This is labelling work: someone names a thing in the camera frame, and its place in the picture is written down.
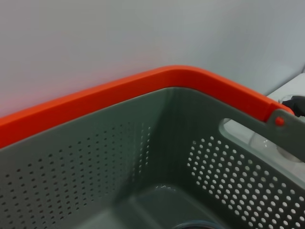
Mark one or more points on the glass teacup black holder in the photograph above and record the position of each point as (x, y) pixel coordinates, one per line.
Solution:
(190, 225)

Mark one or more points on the grey perforated storage bin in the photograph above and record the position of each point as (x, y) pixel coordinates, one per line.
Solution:
(71, 179)

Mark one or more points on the glass pitcher black lid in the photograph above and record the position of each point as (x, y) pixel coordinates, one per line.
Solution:
(294, 103)

